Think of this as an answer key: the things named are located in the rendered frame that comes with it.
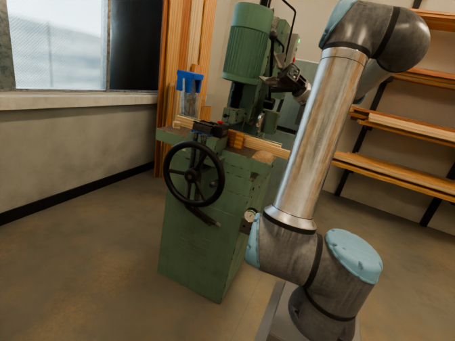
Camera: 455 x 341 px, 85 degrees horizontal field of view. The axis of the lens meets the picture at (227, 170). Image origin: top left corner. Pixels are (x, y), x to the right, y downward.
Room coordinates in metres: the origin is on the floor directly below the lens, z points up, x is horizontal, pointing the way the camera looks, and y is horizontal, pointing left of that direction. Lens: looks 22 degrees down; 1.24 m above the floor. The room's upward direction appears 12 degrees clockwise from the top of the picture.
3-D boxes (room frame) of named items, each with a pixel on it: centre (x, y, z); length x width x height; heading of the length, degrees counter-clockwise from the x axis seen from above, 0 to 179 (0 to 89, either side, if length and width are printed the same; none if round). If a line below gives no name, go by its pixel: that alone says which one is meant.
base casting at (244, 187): (1.39, 0.00, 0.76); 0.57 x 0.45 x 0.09; 163
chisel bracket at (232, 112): (1.29, 0.03, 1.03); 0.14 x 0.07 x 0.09; 163
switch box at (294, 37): (1.54, -0.19, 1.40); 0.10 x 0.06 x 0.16; 163
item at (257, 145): (1.25, -0.05, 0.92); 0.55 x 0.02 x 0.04; 73
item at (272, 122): (1.40, -0.17, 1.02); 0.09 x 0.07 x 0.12; 73
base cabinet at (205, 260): (1.39, 0.00, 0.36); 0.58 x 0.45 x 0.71; 163
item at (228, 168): (1.22, 0.05, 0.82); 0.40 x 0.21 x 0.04; 73
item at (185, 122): (1.30, 0.05, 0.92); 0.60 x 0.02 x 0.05; 73
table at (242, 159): (1.18, 0.09, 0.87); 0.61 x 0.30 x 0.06; 73
